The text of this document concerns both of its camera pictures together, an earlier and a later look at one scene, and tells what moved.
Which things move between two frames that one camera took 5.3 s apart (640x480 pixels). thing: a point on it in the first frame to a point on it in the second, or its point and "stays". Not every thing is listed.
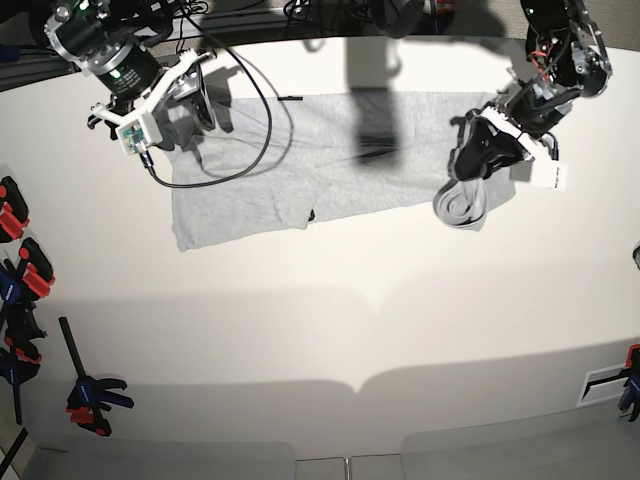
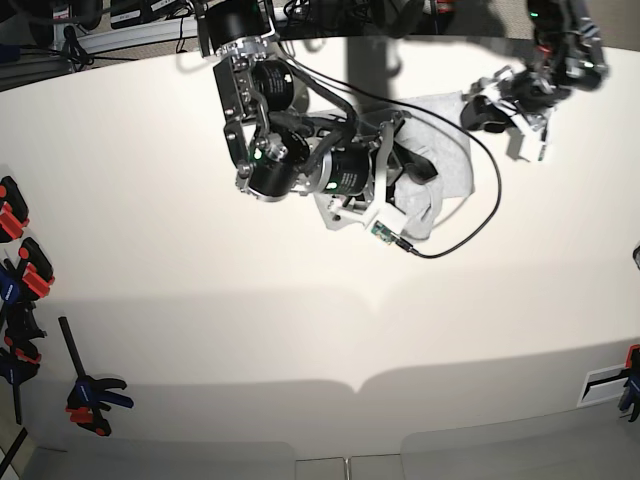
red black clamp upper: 14,213 stays
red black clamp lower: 37,272 stays
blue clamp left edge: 18,315 stays
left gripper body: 184,81 to 387,161
